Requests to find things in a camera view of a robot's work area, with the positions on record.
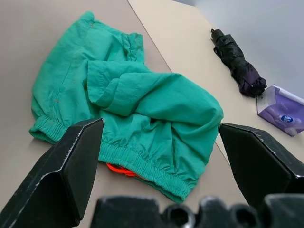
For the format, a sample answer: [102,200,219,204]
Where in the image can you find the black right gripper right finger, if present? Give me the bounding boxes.
[218,123,304,208]

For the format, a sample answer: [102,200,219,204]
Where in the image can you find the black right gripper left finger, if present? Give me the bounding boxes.
[0,117,105,228]

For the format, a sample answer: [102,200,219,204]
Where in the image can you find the teal green cloth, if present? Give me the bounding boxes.
[28,10,225,204]

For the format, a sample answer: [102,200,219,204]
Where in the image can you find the orange object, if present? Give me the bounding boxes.
[105,162,143,179]

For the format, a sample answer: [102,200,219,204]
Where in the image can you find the purple tissue pack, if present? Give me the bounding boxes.
[256,84,304,137]

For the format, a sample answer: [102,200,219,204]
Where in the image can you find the black folded umbrella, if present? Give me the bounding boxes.
[210,28,267,98]

